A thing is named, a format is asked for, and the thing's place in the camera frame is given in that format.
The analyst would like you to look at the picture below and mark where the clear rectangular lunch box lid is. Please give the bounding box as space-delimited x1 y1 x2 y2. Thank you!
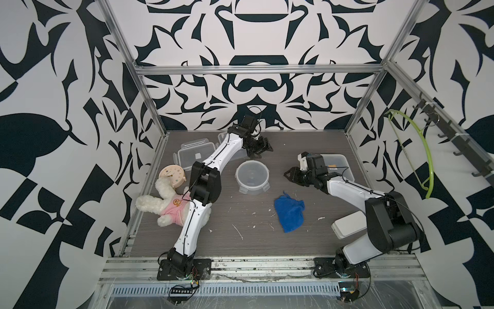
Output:
173 139 216 171

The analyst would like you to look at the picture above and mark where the round clear lunch box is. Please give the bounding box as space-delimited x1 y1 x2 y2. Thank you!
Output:
235 160 270 195

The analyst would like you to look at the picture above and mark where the blue microfiber cloth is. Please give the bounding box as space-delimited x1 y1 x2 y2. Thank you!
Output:
274 192 305 233

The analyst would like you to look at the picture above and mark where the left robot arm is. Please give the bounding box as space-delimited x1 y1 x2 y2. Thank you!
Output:
167 121 273 274

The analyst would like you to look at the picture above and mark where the white plush toy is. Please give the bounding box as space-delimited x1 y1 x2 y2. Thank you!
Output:
136 177 190 227

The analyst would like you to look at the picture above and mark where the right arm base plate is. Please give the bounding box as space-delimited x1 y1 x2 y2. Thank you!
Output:
313 256 371 279

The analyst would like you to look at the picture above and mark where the green bow saw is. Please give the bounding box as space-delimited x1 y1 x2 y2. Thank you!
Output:
385 109 436 200

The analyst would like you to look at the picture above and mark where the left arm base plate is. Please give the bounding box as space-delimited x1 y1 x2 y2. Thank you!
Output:
156 259 212 281

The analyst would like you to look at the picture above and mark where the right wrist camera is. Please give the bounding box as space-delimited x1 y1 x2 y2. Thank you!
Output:
297 152 309 171

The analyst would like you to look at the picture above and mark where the tall rectangular clear lunch box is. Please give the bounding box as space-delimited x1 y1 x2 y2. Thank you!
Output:
216 132 248 161

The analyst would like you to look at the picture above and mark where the square clear lunch box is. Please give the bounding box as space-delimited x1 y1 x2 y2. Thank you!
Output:
322 154 355 182

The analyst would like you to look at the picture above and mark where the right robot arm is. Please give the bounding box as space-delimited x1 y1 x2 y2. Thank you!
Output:
284 152 423 272

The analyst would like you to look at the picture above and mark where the black wall hook rack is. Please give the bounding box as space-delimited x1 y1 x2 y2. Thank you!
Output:
414 91 493 186

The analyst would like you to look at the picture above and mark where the white flat box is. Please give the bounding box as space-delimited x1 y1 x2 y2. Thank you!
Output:
331 211 367 239

